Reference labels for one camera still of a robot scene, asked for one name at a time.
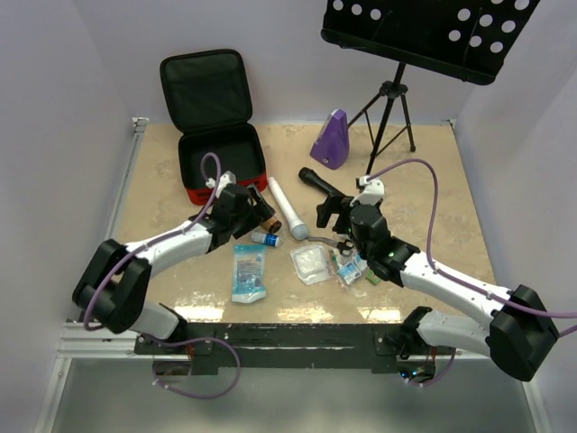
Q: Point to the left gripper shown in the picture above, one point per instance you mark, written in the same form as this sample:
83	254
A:
259	213

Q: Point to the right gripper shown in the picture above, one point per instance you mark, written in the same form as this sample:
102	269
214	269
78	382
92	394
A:
334	205

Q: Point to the brown medicine bottle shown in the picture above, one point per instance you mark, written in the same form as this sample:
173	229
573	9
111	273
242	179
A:
271	225

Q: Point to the small blue label bottle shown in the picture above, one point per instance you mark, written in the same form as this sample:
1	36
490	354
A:
266	239

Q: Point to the blue pouch packet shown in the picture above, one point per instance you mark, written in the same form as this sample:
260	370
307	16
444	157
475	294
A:
249	266

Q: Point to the white gauze packet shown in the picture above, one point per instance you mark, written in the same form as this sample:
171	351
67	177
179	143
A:
311	264

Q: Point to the green small box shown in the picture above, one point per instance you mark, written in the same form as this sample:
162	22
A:
372	278

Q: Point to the red black medicine case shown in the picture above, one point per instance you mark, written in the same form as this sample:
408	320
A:
208	99

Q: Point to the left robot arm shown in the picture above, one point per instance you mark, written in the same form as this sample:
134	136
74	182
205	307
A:
113	287

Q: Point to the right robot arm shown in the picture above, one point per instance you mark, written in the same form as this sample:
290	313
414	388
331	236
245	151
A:
511	327

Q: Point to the black microphone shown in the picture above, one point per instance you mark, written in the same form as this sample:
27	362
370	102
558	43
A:
313	180

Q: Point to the bandage packets pile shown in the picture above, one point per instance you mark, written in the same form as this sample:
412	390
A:
349	268

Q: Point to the purple metronome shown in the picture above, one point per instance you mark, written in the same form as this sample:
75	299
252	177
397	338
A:
331	147

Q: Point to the black music stand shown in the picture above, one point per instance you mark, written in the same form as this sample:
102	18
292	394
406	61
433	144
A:
466	40

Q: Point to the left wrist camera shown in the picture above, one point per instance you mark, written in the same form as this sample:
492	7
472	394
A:
223	181

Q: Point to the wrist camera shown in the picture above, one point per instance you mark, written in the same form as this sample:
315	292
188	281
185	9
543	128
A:
223	181
370	192

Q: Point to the black handled scissors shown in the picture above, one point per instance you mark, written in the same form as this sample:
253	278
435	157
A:
344	245

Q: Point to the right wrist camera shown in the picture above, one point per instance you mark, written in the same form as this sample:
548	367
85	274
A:
370	192

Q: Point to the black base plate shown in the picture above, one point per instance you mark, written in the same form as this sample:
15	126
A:
375	347

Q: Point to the aluminium frame rail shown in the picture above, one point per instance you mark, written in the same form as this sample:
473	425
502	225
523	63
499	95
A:
75	340

